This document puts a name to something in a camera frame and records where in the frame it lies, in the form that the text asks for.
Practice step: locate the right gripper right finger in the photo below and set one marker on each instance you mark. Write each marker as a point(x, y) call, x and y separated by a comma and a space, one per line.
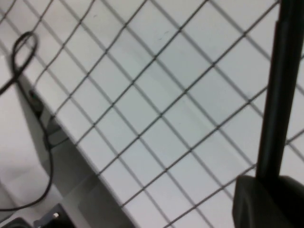
point(287, 206)

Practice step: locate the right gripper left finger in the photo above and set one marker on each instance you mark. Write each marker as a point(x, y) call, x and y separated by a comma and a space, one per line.
point(248, 204)

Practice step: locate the black pen silver tip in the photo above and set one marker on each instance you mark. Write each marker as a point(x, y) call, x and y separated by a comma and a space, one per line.
point(280, 95)

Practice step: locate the black device with silver screw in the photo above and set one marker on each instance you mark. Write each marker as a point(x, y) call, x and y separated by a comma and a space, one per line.
point(61, 221)

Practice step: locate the black clamp on table edge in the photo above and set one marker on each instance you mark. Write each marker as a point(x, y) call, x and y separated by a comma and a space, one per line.
point(35, 102)

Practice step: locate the dark grey table bracket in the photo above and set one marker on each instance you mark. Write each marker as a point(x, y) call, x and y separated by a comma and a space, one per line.
point(55, 135)

